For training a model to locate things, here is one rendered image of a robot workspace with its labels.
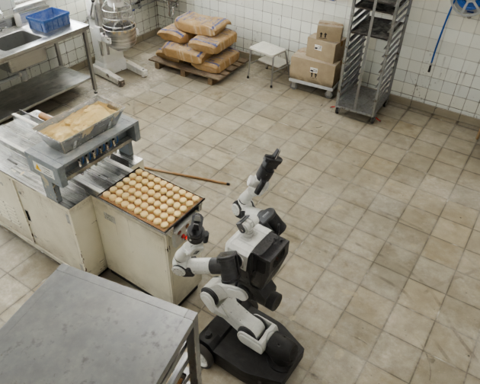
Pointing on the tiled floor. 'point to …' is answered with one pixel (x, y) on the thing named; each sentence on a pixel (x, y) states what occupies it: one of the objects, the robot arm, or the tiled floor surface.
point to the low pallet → (198, 69)
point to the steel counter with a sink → (40, 89)
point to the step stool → (270, 57)
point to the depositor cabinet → (30, 229)
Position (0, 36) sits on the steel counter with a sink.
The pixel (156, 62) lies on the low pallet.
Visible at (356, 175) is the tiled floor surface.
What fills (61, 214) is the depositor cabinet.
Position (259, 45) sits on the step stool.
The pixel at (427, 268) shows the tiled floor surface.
